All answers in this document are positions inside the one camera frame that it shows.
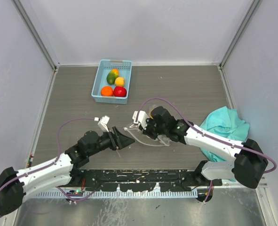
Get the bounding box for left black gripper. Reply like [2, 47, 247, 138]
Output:
[87, 126, 134, 157]

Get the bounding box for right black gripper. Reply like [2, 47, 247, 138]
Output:
[139, 116, 167, 140]

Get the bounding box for clear zip top bag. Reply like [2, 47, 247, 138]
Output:
[124, 105, 171, 147]

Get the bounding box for red fake apple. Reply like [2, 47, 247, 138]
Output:
[113, 86, 127, 97]

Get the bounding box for orange fake fruit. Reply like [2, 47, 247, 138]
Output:
[100, 86, 113, 97]

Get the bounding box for yellow fake peach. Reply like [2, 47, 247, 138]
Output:
[115, 77, 125, 87]

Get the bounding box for green orange fake mango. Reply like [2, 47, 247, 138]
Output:
[106, 68, 119, 85]

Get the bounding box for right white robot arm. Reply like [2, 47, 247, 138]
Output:
[133, 106, 268, 189]

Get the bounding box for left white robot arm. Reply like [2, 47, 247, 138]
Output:
[0, 127, 135, 217]

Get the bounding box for teal cloth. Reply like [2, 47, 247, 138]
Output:
[199, 106, 251, 182]

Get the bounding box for light blue plastic basket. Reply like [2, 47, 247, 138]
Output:
[91, 59, 132, 104]

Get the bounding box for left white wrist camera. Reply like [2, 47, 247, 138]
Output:
[94, 115, 110, 132]

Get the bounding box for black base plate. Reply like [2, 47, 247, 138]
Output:
[63, 169, 210, 192]

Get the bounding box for grey slotted cable duct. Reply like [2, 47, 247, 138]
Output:
[34, 189, 198, 199]

